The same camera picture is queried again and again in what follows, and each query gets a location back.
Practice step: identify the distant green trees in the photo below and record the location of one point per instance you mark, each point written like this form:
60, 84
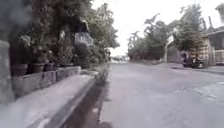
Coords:
150, 43

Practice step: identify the dark roadside drainage gutter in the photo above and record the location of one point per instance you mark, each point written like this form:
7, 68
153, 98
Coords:
87, 108

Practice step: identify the grey asphalt road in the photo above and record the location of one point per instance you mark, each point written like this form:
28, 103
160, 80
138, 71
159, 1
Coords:
156, 96

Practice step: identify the large green trees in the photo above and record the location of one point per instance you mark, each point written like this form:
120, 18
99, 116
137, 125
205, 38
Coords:
66, 30

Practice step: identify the row of potted plants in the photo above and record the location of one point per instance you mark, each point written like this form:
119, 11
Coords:
40, 63

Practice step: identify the pale concrete slab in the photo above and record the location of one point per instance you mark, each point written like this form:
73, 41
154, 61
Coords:
43, 100

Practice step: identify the parked motorcycle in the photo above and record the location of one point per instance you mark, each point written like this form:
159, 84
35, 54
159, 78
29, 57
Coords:
192, 62

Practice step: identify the tall green tree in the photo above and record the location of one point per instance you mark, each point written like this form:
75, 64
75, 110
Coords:
190, 30

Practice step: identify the building with fence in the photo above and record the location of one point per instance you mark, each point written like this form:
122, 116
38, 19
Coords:
213, 46

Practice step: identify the grey concrete pillar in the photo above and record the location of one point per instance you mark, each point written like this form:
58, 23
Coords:
5, 73

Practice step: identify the low grey concrete wall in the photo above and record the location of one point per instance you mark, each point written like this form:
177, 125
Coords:
40, 79

